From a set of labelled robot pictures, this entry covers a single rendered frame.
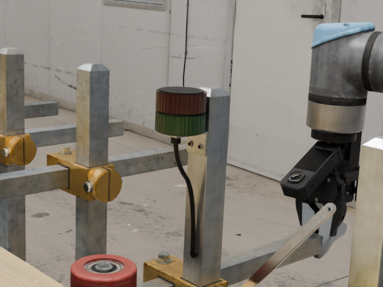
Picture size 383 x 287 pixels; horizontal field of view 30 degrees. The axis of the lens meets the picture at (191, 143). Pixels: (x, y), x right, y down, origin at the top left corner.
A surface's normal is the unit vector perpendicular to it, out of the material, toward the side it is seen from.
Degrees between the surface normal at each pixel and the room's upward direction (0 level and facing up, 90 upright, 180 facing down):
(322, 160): 29
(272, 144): 91
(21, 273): 0
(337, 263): 0
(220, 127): 90
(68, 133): 90
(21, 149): 90
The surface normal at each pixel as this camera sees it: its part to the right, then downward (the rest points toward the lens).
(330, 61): -0.59, 0.14
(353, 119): 0.44, 0.21
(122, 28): -0.79, 0.11
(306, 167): -0.33, -0.79
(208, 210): 0.67, 0.19
